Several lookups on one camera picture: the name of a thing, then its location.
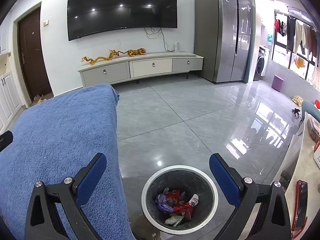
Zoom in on tan slipper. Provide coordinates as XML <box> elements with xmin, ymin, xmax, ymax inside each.
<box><xmin>34</xmin><ymin>94</ymin><xmax>47</xmax><ymax>104</ymax></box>

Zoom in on golden dragon ornament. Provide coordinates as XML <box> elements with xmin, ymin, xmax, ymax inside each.
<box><xmin>81</xmin><ymin>48</ymin><xmax>146</xmax><ymax>65</ymax></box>

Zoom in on purple plastic wrapper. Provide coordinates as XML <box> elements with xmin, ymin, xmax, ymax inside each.
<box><xmin>155</xmin><ymin>187</ymin><xmax>174</xmax><ymax>213</ymax></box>

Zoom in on black wall television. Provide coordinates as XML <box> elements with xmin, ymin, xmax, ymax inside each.
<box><xmin>67</xmin><ymin>0</ymin><xmax>178</xmax><ymax>41</ymax></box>

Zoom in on yellow cloth on floor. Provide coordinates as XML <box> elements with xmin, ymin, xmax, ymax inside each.
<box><xmin>292</xmin><ymin>95</ymin><xmax>303</xmax><ymax>108</ymax></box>

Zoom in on red snack wrapper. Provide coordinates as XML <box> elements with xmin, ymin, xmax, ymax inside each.
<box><xmin>165</xmin><ymin>190</ymin><xmax>193</xmax><ymax>213</ymax></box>

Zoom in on blue fuzzy blanket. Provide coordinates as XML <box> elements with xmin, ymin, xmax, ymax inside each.
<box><xmin>1</xmin><ymin>84</ymin><xmax>133</xmax><ymax>239</ymax></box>

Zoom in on teal sofa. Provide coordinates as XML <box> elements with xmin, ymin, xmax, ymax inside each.
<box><xmin>302</xmin><ymin>100</ymin><xmax>320</xmax><ymax>122</ymax></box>

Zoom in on purple square stool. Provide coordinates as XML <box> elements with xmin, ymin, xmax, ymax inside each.
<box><xmin>271</xmin><ymin>75</ymin><xmax>284</xmax><ymax>92</ymax></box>

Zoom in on dark brown entrance door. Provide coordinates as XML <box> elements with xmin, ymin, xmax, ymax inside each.
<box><xmin>17</xmin><ymin>8</ymin><xmax>52</xmax><ymax>101</ymax></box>

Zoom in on hanging clothes on rack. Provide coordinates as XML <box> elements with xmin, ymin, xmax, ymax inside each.
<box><xmin>272</xmin><ymin>11</ymin><xmax>319</xmax><ymax>71</ymax></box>

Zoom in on white round trash bin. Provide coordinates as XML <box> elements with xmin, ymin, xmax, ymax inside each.
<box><xmin>141</xmin><ymin>165</ymin><xmax>219</xmax><ymax>235</ymax></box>

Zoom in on pink white snack packet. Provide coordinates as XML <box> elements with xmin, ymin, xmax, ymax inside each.
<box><xmin>188</xmin><ymin>194</ymin><xmax>199</xmax><ymax>207</ymax></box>

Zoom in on white grey TV cabinet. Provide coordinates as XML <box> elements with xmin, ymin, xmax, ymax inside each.
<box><xmin>78</xmin><ymin>52</ymin><xmax>204</xmax><ymax>87</ymax></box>

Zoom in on white box on table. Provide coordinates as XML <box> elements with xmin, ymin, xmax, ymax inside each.
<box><xmin>313</xmin><ymin>139</ymin><xmax>320</xmax><ymax>168</ymax></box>

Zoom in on white marble coffee table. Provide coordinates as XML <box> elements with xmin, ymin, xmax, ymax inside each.
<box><xmin>274</xmin><ymin>112</ymin><xmax>319</xmax><ymax>239</ymax></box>

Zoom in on grey double-door refrigerator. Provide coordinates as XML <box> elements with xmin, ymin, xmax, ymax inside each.
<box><xmin>194</xmin><ymin>0</ymin><xmax>252</xmax><ymax>83</ymax></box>

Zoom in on white lower shoe cabinet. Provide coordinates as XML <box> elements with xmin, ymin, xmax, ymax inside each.
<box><xmin>0</xmin><ymin>71</ymin><xmax>22</xmax><ymax>133</ymax></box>

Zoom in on red-cased smartphone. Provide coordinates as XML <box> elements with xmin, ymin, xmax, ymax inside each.
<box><xmin>291</xmin><ymin>180</ymin><xmax>308</xmax><ymax>231</ymax></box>

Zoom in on white washing machine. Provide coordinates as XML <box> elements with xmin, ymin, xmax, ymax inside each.
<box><xmin>253</xmin><ymin>46</ymin><xmax>270</xmax><ymax>81</ymax></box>

